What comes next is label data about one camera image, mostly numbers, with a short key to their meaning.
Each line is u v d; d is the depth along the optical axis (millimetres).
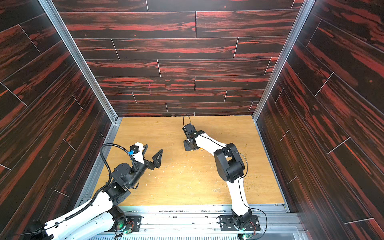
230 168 551
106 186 595
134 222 721
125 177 596
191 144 738
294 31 734
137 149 607
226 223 732
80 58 842
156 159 645
